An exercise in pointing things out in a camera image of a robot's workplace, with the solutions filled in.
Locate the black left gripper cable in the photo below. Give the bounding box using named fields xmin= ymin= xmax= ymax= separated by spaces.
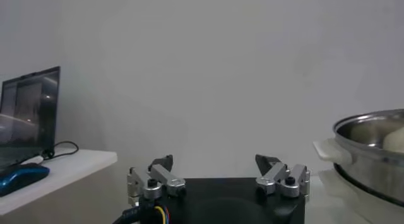
xmin=112 ymin=204 xmax=171 ymax=224

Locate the black headset cable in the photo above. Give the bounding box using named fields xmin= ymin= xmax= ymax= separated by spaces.
xmin=40 ymin=141 xmax=80 ymax=161

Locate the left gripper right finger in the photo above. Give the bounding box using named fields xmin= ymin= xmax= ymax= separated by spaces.
xmin=254 ymin=154 xmax=311 ymax=199

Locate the white steamed baozi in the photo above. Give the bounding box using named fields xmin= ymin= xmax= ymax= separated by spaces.
xmin=383 ymin=126 xmax=404 ymax=153

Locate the black laptop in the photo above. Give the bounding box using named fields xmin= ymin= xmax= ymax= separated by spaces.
xmin=0 ymin=66 xmax=61 ymax=169

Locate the blue computer mouse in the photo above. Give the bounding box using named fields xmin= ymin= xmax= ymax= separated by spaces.
xmin=0 ymin=163 xmax=51 ymax=197

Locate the white side table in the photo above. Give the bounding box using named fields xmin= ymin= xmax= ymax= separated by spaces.
xmin=0 ymin=148 xmax=118 ymax=224

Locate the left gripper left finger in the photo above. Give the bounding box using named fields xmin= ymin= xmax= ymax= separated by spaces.
xmin=127 ymin=154 xmax=187 ymax=207

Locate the stainless steel steamer basket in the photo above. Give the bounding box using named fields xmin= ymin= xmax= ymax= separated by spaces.
xmin=313 ymin=109 xmax=404 ymax=208

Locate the white electric cooking pot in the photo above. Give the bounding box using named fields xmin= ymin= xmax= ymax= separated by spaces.
xmin=318 ymin=170 xmax=404 ymax=224

